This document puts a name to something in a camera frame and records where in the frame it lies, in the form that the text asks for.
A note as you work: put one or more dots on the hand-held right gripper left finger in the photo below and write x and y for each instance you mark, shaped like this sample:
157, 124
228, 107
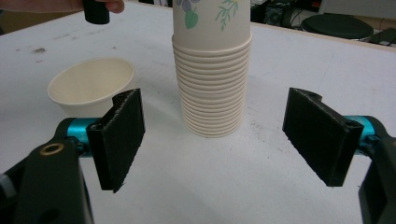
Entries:
120, 140

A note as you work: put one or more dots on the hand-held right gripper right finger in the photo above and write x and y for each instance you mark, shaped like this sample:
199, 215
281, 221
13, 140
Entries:
320, 137

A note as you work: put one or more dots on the white paper cup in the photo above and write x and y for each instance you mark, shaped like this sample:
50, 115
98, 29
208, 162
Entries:
90, 82

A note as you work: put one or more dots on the stack of floral paper cups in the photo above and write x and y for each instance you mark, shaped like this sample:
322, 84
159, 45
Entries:
211, 77

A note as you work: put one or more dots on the white table mat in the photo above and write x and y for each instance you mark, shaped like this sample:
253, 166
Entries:
218, 174

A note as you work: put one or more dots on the black round stool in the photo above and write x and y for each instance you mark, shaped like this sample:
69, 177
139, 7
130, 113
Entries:
337, 26

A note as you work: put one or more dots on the black computer tower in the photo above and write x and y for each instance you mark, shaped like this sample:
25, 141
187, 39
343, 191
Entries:
277, 12

